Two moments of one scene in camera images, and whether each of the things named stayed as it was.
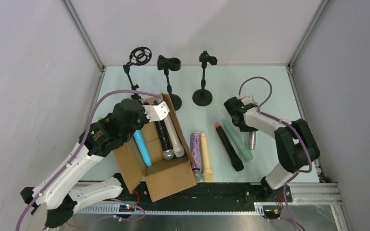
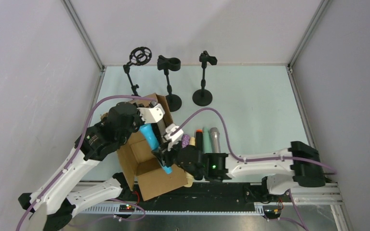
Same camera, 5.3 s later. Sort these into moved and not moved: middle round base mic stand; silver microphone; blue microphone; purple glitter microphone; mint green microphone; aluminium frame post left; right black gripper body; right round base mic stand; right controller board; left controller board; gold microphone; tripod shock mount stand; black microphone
Moved: black microphone; right black gripper body; silver microphone; purple glitter microphone; mint green microphone; blue microphone; gold microphone
Not moved: right controller board; left controller board; right round base mic stand; aluminium frame post left; middle round base mic stand; tripod shock mount stand
